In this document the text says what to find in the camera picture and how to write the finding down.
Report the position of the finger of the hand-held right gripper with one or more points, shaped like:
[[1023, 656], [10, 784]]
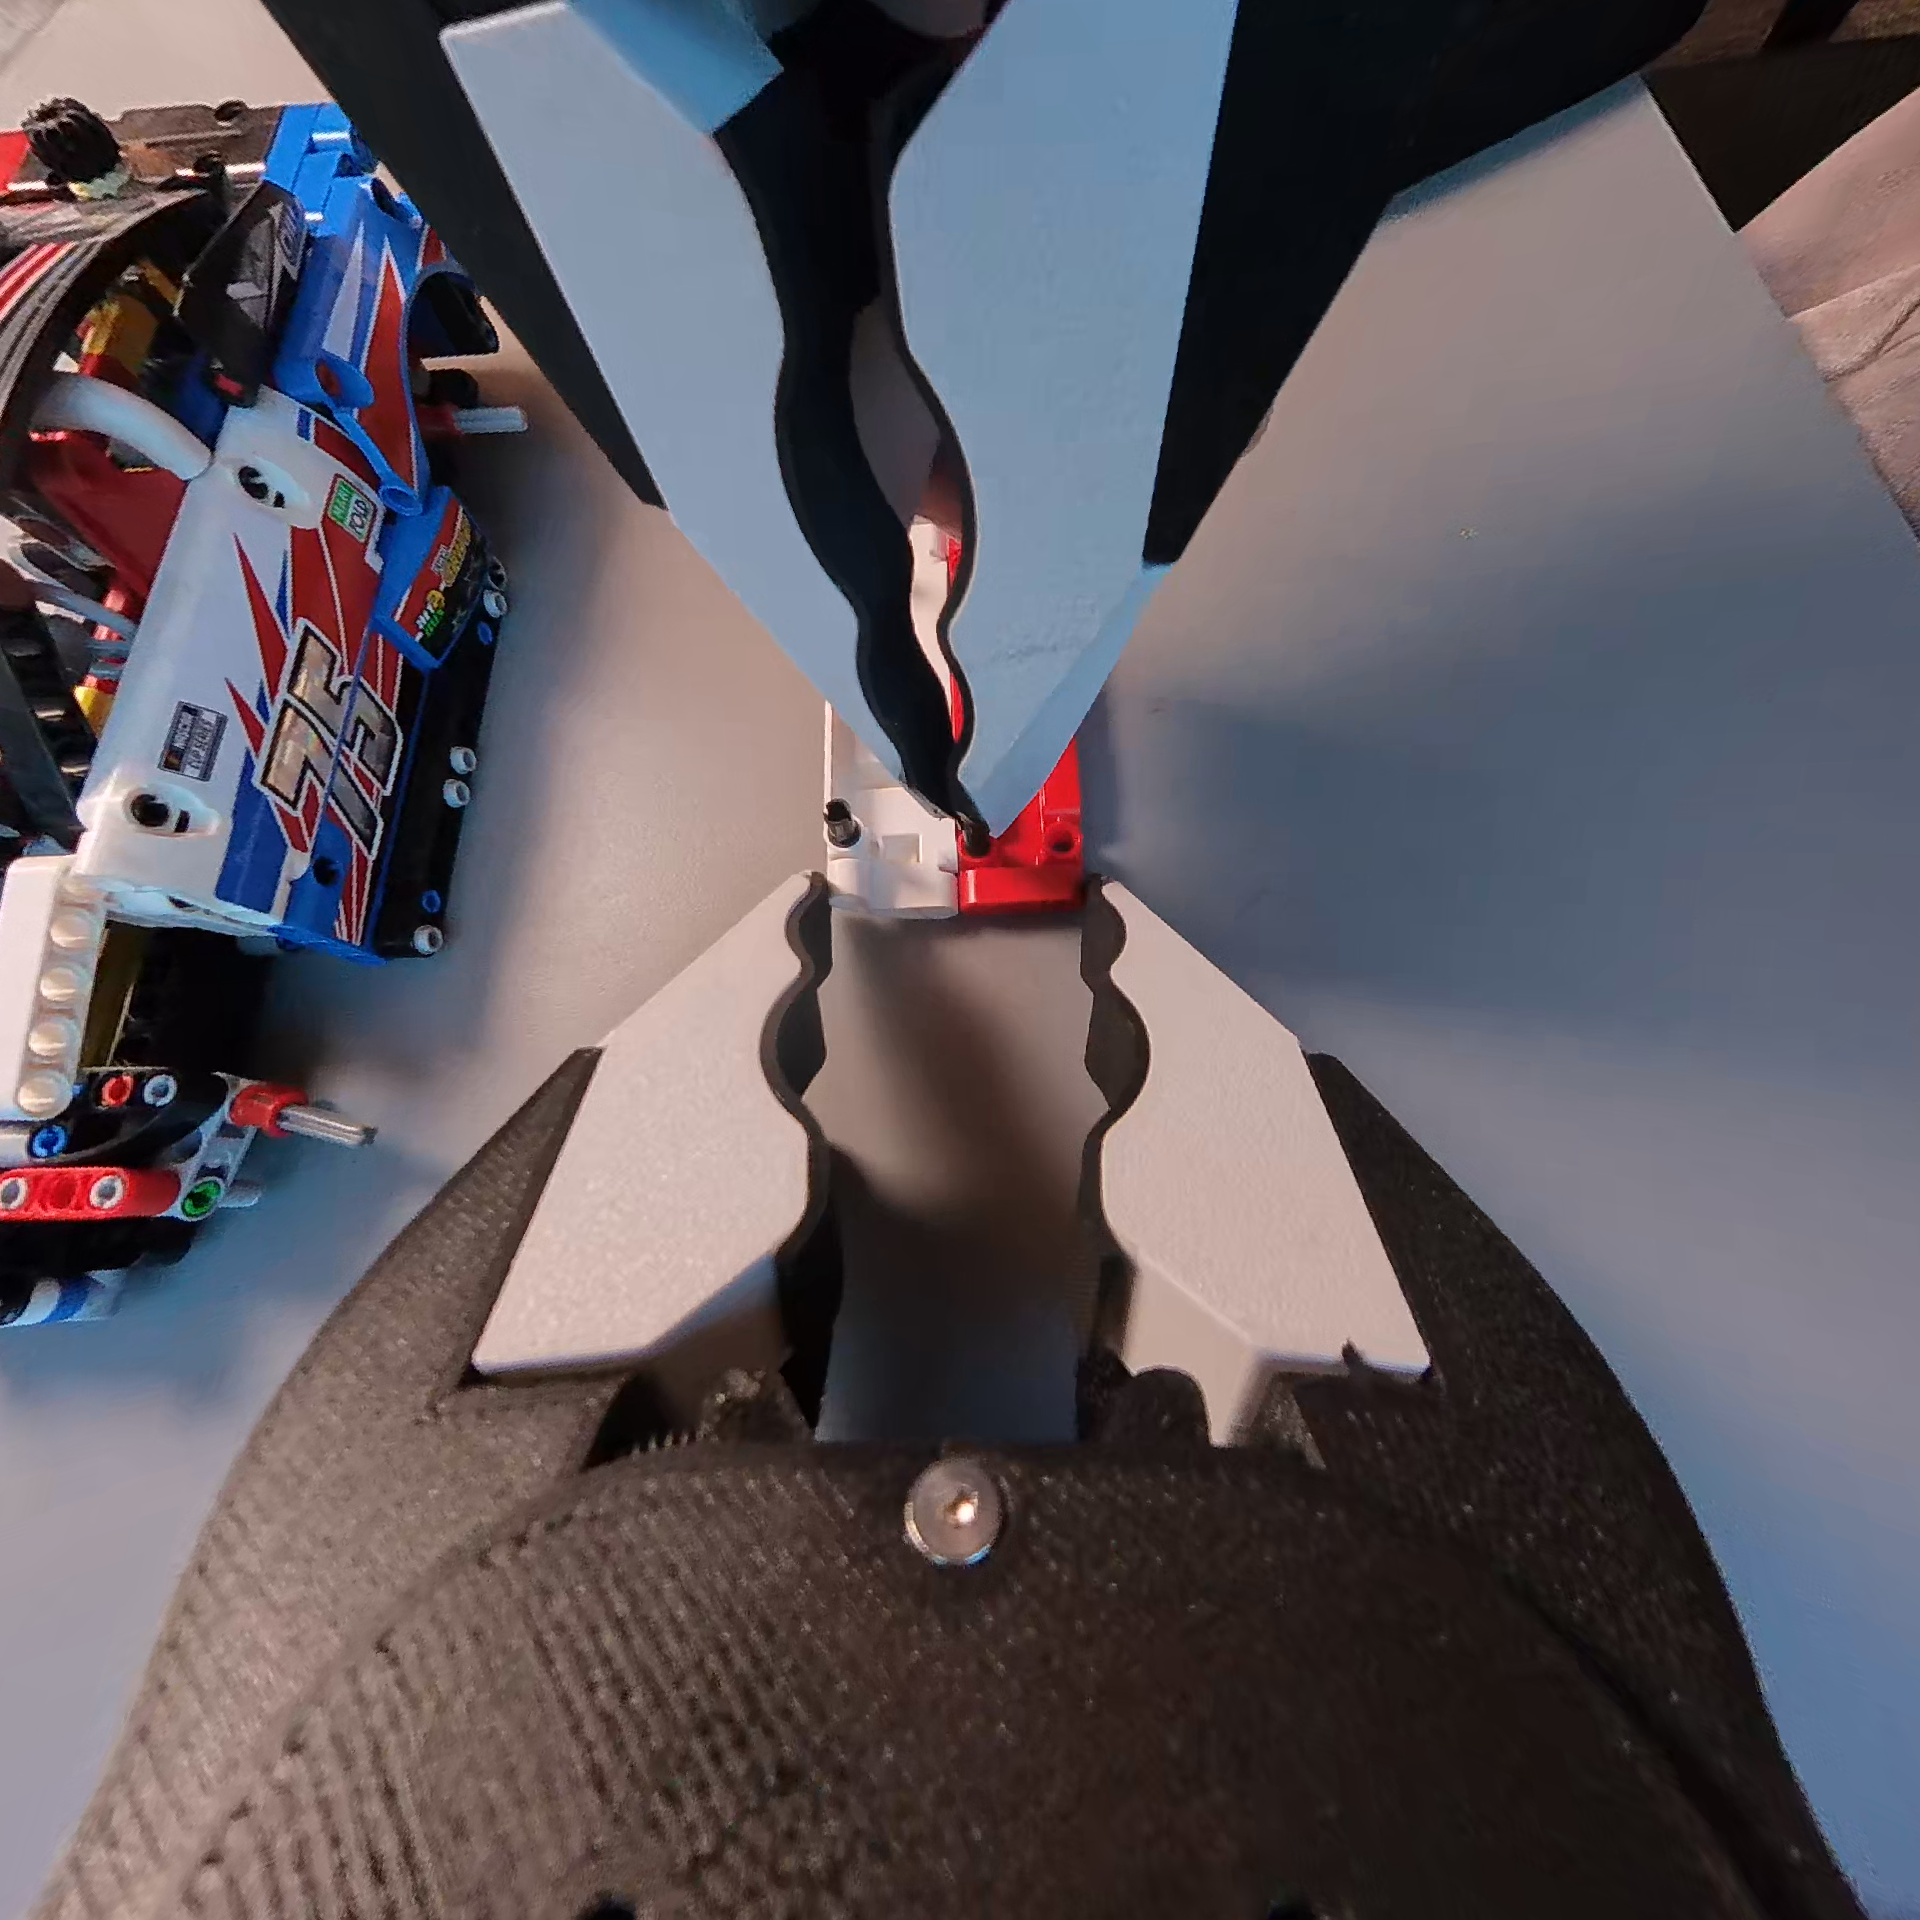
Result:
[[628, 269], [1065, 376]]

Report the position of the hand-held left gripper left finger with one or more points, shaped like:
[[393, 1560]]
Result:
[[660, 1170]]

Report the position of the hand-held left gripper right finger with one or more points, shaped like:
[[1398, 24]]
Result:
[[1243, 1201]]

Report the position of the white and red lego panel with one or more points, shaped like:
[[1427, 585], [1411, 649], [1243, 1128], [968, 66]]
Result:
[[1027, 878]]

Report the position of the blue white lego race car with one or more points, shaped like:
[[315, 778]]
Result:
[[271, 644]]

